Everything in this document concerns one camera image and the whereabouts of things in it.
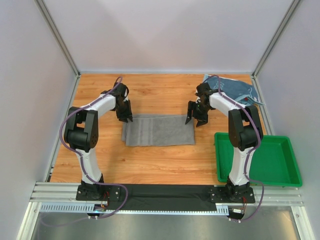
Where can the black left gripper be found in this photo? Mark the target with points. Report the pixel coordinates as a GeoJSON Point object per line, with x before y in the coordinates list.
{"type": "Point", "coordinates": [124, 111]}

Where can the aluminium front rail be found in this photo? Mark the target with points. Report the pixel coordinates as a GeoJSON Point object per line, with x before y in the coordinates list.
{"type": "Point", "coordinates": [61, 198]}

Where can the blue patterned towel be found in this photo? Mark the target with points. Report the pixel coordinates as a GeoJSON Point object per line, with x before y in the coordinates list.
{"type": "Point", "coordinates": [237, 90]}

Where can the aluminium frame post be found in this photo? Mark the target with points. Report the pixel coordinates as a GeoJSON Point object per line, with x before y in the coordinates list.
{"type": "Point", "coordinates": [276, 36]}
{"type": "Point", "coordinates": [57, 35]}

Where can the grey terry towel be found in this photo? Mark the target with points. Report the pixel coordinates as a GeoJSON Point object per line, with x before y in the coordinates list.
{"type": "Point", "coordinates": [158, 130]}

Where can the green plastic tray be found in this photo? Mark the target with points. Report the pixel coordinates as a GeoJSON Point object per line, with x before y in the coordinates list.
{"type": "Point", "coordinates": [273, 163]}

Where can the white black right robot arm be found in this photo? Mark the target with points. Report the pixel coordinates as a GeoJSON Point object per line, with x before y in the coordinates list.
{"type": "Point", "coordinates": [245, 135]}

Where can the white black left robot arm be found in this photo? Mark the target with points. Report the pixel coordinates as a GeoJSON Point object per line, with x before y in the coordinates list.
{"type": "Point", "coordinates": [81, 135]}

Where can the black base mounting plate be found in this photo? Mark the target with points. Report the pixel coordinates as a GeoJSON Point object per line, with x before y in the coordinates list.
{"type": "Point", "coordinates": [161, 197]}

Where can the aluminium frame post left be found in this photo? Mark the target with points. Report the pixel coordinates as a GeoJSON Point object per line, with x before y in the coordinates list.
{"type": "Point", "coordinates": [57, 35]}

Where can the aluminium frame post right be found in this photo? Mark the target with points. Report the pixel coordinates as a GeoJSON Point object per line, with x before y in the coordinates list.
{"type": "Point", "coordinates": [276, 36]}

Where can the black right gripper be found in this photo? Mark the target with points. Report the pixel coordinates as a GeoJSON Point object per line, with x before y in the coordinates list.
{"type": "Point", "coordinates": [198, 114]}

